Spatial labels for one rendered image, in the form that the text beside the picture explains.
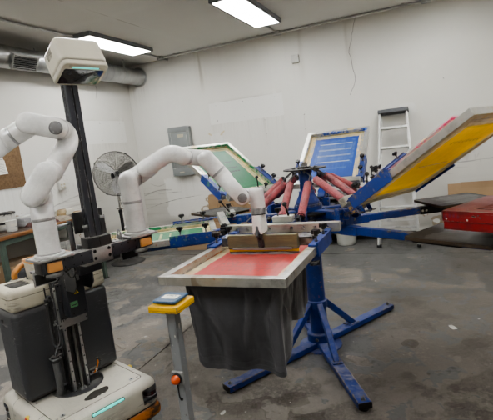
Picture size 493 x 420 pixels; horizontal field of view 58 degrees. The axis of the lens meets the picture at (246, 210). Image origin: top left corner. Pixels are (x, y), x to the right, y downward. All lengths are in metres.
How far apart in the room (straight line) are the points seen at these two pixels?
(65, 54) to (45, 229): 0.72
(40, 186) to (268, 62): 5.17
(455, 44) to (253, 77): 2.68
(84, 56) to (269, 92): 4.84
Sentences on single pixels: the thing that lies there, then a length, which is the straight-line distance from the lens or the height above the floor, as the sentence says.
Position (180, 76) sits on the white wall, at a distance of 7.33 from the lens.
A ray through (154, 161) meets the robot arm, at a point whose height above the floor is 1.48.
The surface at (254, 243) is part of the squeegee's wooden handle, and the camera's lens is 2.27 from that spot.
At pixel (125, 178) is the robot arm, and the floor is 1.42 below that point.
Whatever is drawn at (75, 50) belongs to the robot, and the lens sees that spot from 2.05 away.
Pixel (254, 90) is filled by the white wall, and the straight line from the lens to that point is 6.76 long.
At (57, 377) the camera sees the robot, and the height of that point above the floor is 0.40.
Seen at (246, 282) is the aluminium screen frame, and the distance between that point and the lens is 1.78.
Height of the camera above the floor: 1.51
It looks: 8 degrees down
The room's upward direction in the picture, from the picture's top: 7 degrees counter-clockwise
